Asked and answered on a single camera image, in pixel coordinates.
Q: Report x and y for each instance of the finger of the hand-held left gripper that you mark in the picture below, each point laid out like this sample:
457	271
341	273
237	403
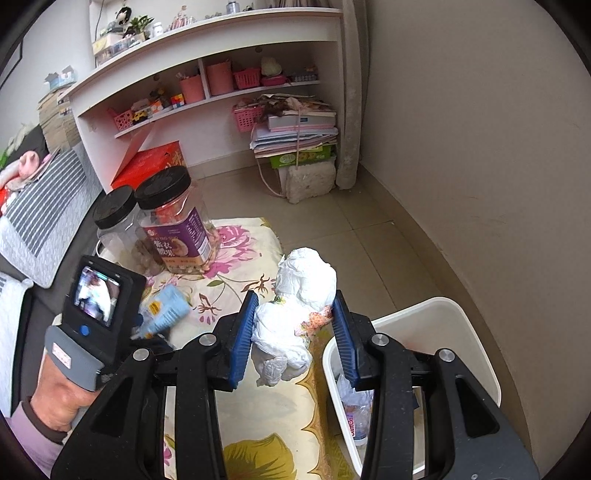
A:
154	341

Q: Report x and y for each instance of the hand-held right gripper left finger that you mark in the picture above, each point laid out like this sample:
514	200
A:
244	344

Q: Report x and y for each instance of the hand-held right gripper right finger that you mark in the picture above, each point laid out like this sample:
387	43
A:
345	344

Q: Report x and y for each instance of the blue white drink carton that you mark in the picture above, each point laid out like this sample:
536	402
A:
164	311

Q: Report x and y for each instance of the clear plastic bottle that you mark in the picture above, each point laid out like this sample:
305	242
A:
354	415

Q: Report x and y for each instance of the white paper wad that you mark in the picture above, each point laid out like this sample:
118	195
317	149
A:
300	281

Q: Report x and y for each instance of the white plastic bin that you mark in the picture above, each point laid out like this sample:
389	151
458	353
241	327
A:
438	323

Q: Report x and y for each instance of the person's left forearm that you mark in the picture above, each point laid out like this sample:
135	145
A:
32	438

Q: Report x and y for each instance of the person's left hand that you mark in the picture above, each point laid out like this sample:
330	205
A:
57	397

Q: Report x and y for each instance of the dark grey sofa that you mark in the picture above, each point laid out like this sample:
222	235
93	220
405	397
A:
78	244

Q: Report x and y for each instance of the clear jar with black lid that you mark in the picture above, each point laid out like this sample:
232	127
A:
115	230

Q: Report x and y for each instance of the folded grey striped quilt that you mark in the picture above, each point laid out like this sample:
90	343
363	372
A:
11	332

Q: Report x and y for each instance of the clear jar with purple label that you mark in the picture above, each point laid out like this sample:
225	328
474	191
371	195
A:
178	230

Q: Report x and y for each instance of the red cloth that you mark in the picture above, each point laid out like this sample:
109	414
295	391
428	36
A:
5	197

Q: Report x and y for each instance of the red gift box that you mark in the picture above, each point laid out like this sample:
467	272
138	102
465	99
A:
147	164

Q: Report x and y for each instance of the pink plush toy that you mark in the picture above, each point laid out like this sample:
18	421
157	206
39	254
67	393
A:
32	164

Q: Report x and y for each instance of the white foam block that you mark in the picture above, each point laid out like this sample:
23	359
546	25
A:
311	182

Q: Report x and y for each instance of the small pink basket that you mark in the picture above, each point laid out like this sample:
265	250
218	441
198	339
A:
121	121

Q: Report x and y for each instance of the toy car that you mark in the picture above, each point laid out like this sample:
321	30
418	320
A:
141	116

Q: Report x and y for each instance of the green cardboard box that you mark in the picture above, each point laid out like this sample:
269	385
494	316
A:
295	159

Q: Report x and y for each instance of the colourful puzzle cube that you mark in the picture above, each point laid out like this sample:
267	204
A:
178	100

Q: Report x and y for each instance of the stack of books and papers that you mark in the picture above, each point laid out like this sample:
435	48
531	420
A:
295	134

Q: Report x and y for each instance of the hanging pink basket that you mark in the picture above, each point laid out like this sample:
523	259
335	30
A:
245	119

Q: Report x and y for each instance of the blue tissue box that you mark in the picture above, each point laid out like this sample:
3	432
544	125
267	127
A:
60	78

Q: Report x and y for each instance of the short pink cup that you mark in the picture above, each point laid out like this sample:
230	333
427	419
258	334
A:
191	90

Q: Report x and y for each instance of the tall pink cup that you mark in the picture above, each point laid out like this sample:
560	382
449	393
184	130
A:
220	79

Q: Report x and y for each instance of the pink tray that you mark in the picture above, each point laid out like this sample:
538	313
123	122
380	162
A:
274	81

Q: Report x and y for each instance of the white pink shelf unit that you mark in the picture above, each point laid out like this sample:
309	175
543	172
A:
207	41

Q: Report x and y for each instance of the wall picture frame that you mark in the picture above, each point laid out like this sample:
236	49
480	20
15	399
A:
10	64

